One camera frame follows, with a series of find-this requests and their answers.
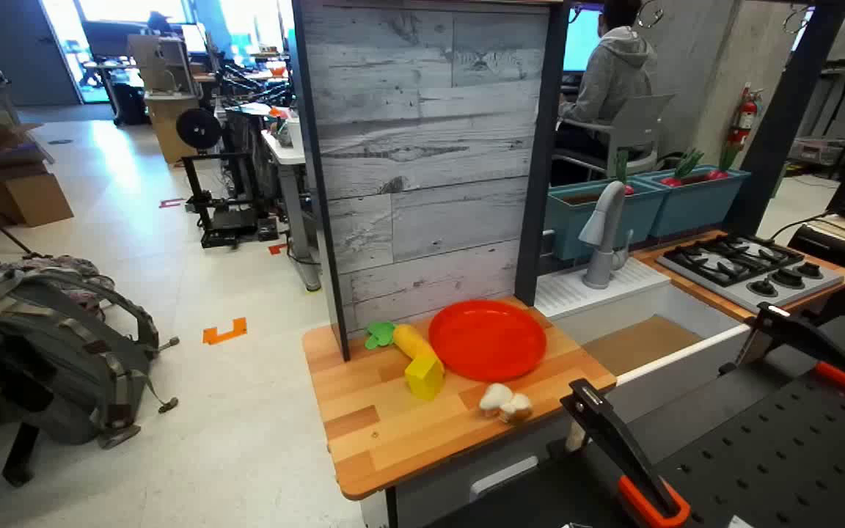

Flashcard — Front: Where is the blue computer monitor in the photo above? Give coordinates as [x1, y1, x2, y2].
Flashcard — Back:
[561, 6, 608, 74]

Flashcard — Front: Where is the orange floor tape marker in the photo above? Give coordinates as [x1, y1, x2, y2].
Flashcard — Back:
[198, 317, 250, 348]

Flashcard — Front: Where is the gray wood backsplash panel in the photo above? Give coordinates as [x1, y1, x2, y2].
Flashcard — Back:
[298, 0, 552, 339]

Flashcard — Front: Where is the black diagonal frame beam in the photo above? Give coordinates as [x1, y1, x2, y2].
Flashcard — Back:
[724, 0, 845, 237]

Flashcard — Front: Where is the cardboard box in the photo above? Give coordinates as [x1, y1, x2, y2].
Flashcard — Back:
[0, 125, 77, 237]

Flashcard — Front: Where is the black kitchen frame post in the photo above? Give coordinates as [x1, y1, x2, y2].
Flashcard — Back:
[514, 0, 571, 306]

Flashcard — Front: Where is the black clamp with orange handle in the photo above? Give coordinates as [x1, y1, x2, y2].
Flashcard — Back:
[732, 301, 845, 398]
[561, 379, 696, 528]

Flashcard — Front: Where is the toy stove with black grates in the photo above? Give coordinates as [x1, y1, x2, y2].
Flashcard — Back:
[656, 232, 845, 317]

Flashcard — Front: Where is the gray backpack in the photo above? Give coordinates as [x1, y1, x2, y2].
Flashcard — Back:
[0, 256, 181, 449]

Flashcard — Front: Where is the light wooden cabinet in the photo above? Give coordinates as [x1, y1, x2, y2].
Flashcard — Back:
[125, 33, 197, 168]

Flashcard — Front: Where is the wooden butcher block countertop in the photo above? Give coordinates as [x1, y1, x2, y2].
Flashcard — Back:
[301, 295, 618, 505]

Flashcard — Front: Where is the black stand with round disc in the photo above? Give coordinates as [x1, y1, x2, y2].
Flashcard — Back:
[174, 99, 282, 250]

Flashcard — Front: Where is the teal planter box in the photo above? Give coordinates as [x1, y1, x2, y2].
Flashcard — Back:
[542, 172, 669, 264]
[636, 165, 754, 244]

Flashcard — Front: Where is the person in gray hoodie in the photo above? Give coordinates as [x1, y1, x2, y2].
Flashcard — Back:
[558, 0, 662, 130]

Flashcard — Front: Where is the gray toy faucet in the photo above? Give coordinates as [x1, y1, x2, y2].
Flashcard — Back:
[577, 179, 636, 294]

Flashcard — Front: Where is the red round plate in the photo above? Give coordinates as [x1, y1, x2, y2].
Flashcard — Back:
[426, 295, 549, 385]

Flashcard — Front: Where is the red fire extinguisher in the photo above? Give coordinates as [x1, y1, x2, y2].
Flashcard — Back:
[722, 84, 763, 175]

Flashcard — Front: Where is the white toy sink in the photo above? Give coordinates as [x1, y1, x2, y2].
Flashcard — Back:
[534, 256, 754, 389]

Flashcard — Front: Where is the gray desk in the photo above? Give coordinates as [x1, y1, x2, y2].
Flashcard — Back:
[257, 115, 326, 294]

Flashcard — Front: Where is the wooden countertop around stove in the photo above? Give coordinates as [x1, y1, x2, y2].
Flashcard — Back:
[633, 226, 845, 325]

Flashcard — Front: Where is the yellow toy block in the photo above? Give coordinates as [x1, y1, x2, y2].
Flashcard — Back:
[401, 351, 448, 401]

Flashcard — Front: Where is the gray chair of person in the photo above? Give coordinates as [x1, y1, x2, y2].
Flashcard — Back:
[552, 90, 677, 181]

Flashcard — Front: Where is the white toy garlic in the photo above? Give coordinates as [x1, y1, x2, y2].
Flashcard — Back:
[474, 380, 537, 424]

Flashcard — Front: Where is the yellow toy banana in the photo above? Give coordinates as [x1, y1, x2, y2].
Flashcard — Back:
[389, 323, 436, 367]

